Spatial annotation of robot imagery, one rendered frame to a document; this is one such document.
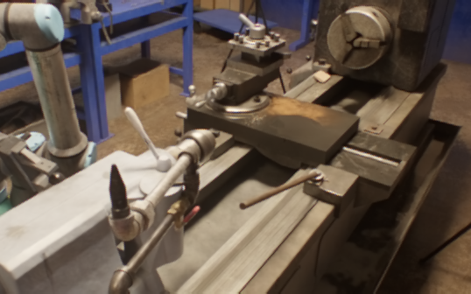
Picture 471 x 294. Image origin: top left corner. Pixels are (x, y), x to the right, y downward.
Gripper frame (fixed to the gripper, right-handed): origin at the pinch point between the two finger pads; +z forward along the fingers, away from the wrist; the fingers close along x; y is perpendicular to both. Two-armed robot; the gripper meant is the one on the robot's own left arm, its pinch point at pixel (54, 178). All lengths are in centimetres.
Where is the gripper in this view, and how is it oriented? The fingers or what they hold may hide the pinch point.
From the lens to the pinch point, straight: 113.2
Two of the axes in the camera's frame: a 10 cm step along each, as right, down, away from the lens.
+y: 5.3, -6.5, 5.4
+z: 8.3, 2.8, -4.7
